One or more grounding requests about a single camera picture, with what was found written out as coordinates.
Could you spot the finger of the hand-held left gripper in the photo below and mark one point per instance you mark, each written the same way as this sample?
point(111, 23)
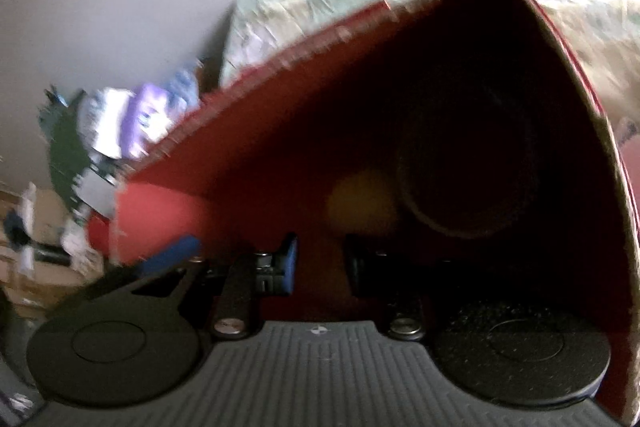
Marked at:
point(170, 254)

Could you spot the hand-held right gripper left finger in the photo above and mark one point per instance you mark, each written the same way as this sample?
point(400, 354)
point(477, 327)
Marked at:
point(287, 267)

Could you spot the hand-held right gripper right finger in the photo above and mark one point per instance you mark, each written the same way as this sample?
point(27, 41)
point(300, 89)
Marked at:
point(361, 269)

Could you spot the orange ball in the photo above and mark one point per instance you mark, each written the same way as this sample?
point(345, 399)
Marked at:
point(360, 207)

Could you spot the grey tape roll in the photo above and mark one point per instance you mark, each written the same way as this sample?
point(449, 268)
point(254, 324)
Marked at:
point(425, 202)

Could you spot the large red cardboard box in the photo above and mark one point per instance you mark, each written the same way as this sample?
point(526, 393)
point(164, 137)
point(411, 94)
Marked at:
point(275, 147)

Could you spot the red plush toy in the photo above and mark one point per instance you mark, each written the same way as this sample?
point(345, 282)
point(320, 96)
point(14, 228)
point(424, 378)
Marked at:
point(100, 234)

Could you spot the white rounded square pad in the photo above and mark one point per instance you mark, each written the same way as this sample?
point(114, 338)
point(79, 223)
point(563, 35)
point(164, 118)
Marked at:
point(95, 197)

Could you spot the pile of cardboard boxes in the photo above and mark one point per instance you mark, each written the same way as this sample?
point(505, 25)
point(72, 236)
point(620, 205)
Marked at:
point(45, 207)

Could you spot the purple tissue pack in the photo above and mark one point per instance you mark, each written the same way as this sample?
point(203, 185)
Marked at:
point(150, 117)

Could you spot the dark green felt piece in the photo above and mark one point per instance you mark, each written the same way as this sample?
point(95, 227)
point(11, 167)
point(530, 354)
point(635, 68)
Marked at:
point(65, 157)

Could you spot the pink plush rabbit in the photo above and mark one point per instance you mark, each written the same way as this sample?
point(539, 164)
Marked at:
point(631, 134)

